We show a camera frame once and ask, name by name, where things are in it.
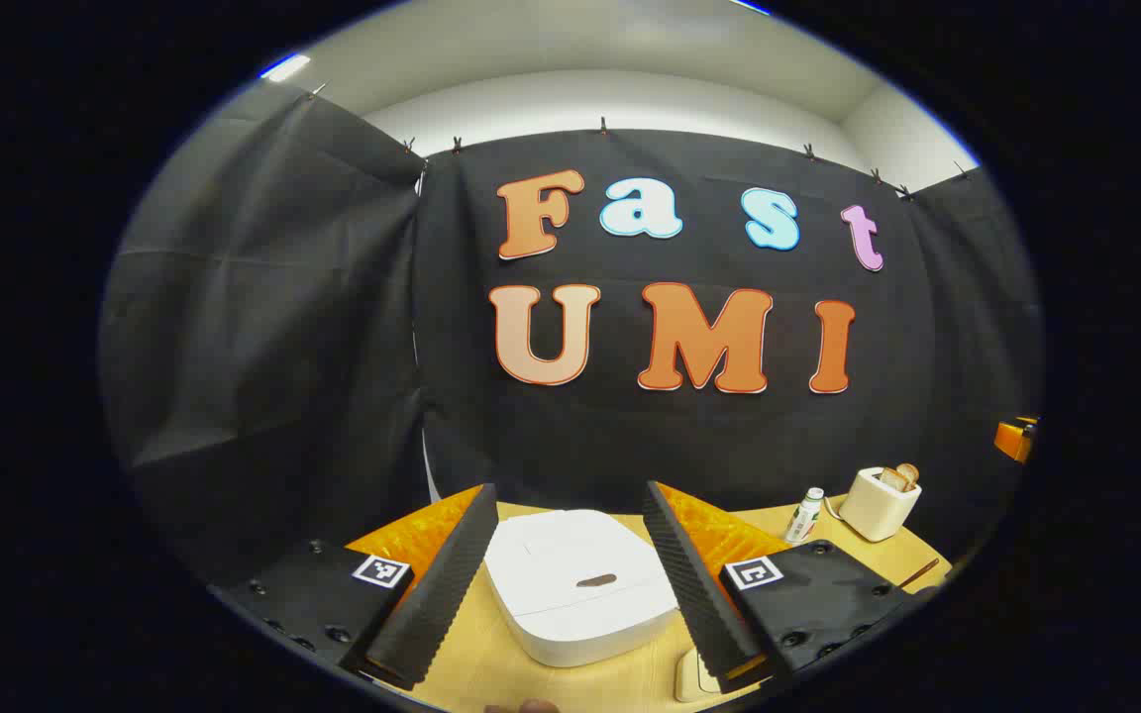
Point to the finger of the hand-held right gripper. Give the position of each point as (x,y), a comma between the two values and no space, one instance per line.
(1014,439)

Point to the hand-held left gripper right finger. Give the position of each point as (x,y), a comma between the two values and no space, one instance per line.
(694,594)

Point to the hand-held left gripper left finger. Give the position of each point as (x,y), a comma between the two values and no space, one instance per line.
(442,594)

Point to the white rice cooker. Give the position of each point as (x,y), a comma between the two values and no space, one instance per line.
(570,555)

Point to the toasted bread slice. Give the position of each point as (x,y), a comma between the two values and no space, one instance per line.
(909,472)
(892,480)

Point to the white green-label bottle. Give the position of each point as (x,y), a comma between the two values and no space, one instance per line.
(805,517)

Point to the cream toaster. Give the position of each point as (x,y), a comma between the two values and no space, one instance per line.
(873,510)

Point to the black backdrop cloth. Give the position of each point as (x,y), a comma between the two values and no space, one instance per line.
(630,436)

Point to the ceiling light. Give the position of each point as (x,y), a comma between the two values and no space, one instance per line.
(285,67)

